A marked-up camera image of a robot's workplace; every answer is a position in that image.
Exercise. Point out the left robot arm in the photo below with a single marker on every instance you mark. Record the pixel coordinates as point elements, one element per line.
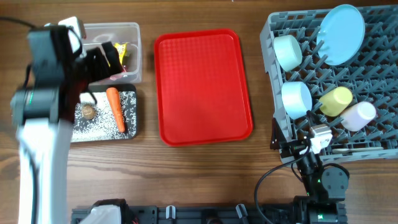
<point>44,114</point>

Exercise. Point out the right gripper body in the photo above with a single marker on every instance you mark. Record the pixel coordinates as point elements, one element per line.
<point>292,149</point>

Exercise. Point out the white plastic spoon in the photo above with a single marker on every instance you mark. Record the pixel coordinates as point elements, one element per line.
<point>363,149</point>

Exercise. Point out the pink plastic cup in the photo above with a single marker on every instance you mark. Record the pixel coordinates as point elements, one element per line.
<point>358,116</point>

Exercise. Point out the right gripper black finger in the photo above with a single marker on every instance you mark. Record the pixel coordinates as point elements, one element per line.
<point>313,119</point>
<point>277,137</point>

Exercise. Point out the brown food lump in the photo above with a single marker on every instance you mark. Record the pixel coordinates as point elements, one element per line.
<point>88,112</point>

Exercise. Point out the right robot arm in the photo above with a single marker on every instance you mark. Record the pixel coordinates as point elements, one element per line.
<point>325,184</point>

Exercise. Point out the yellow snack wrapper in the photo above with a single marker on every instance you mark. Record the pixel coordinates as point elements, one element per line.
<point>122,52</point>

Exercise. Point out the yellow plastic cup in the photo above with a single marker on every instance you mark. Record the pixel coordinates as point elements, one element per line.
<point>335,101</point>

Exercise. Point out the orange carrot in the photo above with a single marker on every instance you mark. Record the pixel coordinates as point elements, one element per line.
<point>115,104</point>

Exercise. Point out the blue bowl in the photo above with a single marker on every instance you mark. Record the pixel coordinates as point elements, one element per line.
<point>296,98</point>

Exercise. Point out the grey dishwasher rack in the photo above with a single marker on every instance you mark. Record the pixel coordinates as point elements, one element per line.
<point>371,75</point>

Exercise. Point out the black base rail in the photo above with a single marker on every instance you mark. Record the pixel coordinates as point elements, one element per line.
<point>217,214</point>

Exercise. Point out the green bowl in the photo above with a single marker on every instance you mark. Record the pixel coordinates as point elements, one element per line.
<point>288,52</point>

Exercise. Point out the red plastic tray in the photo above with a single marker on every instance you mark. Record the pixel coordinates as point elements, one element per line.
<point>202,94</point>

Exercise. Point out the black waste tray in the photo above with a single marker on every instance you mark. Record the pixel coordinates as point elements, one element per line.
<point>130,93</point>

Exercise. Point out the light blue plate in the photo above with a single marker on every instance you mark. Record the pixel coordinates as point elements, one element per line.
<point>341,34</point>

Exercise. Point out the clear plastic bin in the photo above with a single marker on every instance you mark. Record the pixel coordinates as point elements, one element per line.
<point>127,33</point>

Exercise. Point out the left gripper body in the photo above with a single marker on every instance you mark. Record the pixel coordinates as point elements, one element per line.
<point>91,66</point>

